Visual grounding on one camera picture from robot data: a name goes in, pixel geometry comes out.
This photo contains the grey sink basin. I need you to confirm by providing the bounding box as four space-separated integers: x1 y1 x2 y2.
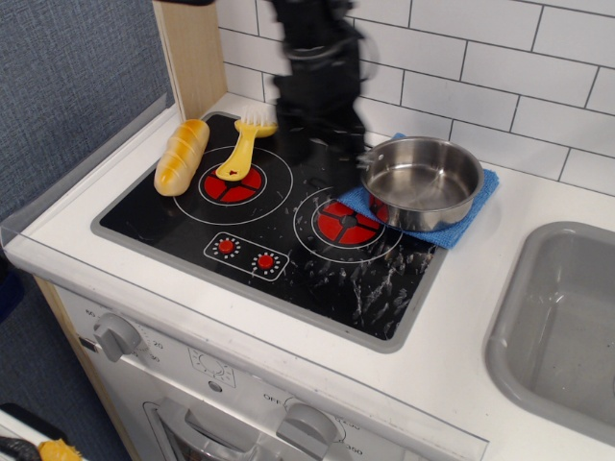
486 222 614 445

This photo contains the right grey oven knob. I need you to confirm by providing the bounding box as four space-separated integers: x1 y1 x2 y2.
276 403 338 460

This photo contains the yellow toy bread loaf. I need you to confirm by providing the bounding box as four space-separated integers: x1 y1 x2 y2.
154 119 210 197

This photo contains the blue folded cloth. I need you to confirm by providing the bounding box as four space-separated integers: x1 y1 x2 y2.
334 133 501 250

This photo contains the stainless steel pot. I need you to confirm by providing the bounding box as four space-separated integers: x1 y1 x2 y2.
357 136 485 232

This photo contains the yellow object bottom left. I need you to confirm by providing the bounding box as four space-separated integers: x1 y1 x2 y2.
37 439 84 461

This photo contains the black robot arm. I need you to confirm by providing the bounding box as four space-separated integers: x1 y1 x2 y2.
272 1 365 195

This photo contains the left grey oven knob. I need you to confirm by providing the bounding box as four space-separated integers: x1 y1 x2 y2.
93 313 141 363

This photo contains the white toy oven front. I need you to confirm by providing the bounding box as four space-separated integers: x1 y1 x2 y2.
49 287 487 460

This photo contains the grey oven knob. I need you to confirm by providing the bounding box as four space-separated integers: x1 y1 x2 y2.
93 313 141 363
276 403 338 460

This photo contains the yellow dish brush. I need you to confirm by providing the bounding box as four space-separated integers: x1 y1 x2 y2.
215 106 278 182

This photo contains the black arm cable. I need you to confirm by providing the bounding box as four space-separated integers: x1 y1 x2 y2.
0 435 39 461

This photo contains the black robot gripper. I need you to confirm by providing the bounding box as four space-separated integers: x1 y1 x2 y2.
274 28 369 195

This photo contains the black toy stove top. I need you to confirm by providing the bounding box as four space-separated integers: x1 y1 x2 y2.
92 112 446 352

